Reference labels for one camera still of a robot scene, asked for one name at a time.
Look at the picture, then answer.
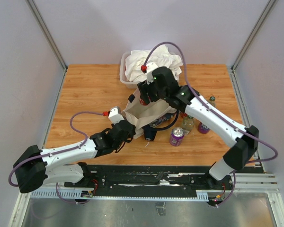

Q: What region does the cream canvas tote bag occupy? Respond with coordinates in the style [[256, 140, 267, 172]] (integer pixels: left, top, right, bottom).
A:
[[121, 89, 176, 139]]

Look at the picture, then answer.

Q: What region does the red soda can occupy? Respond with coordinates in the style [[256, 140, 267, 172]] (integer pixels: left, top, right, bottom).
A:
[[180, 112, 187, 118], [139, 99, 147, 105]]

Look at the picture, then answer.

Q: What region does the clear glass bottle green cap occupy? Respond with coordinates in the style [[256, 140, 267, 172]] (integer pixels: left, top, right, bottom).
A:
[[208, 96, 216, 107]]

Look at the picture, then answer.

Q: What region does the purple soda can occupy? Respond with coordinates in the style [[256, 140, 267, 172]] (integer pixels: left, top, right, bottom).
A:
[[169, 127, 184, 146], [197, 122, 210, 134]]

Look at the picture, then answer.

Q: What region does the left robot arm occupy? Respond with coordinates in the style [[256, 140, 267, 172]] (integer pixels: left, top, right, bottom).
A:
[[9, 120, 135, 193]]

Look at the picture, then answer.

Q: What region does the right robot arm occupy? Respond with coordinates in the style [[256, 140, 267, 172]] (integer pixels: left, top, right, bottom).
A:
[[138, 65, 259, 189]]

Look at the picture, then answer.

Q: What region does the white plastic basket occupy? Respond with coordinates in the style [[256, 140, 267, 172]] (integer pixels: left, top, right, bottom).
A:
[[119, 52, 180, 89]]

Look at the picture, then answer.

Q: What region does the white crumpled cloth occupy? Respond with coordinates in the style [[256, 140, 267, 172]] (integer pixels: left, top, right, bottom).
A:
[[124, 44, 183, 85]]

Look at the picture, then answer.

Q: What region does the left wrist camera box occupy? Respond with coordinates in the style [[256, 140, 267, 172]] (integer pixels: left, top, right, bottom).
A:
[[103, 106, 124, 124]]

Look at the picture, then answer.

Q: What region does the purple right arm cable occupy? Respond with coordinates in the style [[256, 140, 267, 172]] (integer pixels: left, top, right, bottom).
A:
[[143, 42, 279, 209]]

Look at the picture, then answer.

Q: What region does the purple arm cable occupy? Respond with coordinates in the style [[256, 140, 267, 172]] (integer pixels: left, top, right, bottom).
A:
[[8, 111, 108, 205], [143, 42, 279, 209]]

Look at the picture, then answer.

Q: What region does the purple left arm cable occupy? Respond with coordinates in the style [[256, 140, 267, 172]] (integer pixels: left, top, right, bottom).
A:
[[8, 111, 108, 205]]

